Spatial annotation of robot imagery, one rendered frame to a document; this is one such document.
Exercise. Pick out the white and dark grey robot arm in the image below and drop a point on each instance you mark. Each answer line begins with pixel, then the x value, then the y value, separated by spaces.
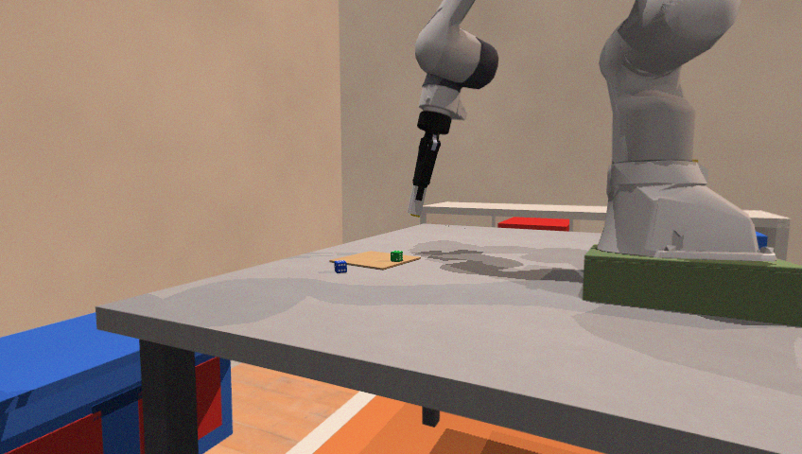
pixel 663 200

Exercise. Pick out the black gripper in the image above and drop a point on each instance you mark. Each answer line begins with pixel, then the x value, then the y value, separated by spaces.
pixel 432 123

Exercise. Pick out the tan square mat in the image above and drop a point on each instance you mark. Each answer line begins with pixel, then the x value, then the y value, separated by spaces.
pixel 374 260

